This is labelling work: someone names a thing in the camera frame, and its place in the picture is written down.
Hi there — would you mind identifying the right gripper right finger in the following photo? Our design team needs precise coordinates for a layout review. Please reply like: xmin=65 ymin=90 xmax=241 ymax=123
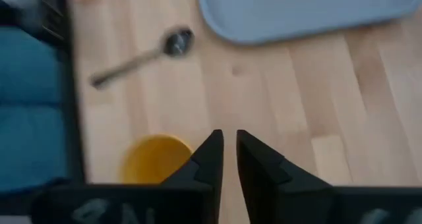
xmin=236 ymin=129 xmax=333 ymax=224

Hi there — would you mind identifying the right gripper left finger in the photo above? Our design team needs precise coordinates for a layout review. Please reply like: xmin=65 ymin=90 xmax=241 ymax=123
xmin=160 ymin=129 xmax=225 ymax=224

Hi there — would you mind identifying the yellow plastic cup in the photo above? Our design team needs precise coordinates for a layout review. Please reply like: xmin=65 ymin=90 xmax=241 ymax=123
xmin=120 ymin=134 xmax=194 ymax=185

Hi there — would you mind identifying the dark metal spoon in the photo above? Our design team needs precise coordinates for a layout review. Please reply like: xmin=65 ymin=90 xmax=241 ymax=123
xmin=89 ymin=26 xmax=195 ymax=89

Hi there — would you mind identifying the grey-blue plastic tray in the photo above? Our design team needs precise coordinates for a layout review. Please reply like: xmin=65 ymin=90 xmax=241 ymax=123
xmin=195 ymin=0 xmax=422 ymax=46

